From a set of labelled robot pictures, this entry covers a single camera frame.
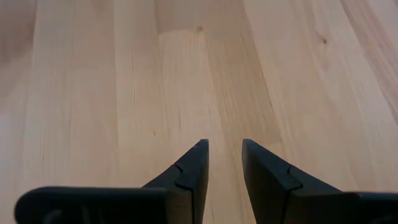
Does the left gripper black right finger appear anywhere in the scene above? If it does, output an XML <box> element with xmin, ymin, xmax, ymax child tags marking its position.
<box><xmin>241</xmin><ymin>138</ymin><xmax>398</xmax><ymax>224</ymax></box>

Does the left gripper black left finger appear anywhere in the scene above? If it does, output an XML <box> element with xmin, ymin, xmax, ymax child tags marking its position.
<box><xmin>14</xmin><ymin>139</ymin><xmax>210</xmax><ymax>224</ymax></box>

